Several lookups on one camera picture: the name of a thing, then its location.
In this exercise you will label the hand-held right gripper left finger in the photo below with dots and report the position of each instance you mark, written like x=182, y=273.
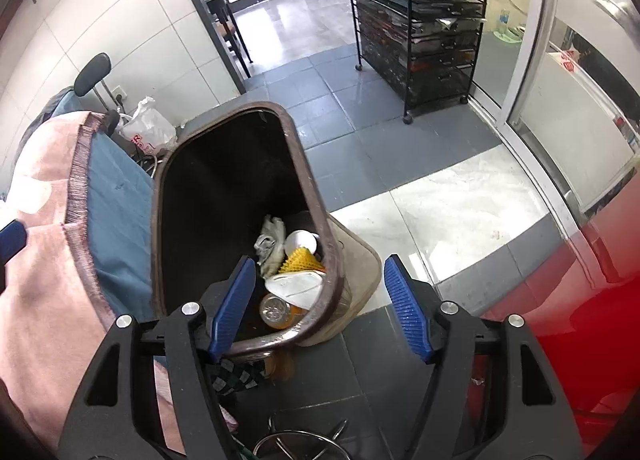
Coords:
x=232, y=305

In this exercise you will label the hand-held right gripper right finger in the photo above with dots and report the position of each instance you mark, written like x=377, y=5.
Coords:
x=407, y=310

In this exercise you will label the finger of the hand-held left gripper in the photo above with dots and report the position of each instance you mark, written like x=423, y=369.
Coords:
x=11, y=240

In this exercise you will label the clear bottle orange liquid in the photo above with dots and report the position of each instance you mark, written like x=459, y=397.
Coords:
x=274, y=310

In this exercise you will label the yellow foam fruit net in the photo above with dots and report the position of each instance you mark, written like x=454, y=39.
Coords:
x=300, y=264

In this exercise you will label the brown rimmed trash bin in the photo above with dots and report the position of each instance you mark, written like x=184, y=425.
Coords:
x=210, y=180

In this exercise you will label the checkered cloth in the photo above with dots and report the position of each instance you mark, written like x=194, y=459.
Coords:
x=237, y=375

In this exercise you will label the blue bed sheet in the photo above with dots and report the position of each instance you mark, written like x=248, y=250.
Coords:
x=120, y=220

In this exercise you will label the red glossy object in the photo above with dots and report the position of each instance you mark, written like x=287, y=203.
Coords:
x=575, y=320

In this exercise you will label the white plastic bag red print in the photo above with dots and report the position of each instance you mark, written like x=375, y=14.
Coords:
x=147, y=127

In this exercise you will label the black chair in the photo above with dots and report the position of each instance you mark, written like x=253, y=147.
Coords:
x=92, y=72

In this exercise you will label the black drawer cart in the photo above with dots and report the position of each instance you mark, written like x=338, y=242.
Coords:
x=420, y=40

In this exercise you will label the aluminium framed glass door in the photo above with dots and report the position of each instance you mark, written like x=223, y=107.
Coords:
x=532, y=40

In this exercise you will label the black side table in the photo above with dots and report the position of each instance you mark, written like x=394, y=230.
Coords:
x=220, y=2

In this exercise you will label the green white plastic container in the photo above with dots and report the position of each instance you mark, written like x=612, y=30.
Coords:
x=506, y=22

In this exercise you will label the white wall socket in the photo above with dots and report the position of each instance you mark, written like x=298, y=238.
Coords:
x=119, y=93

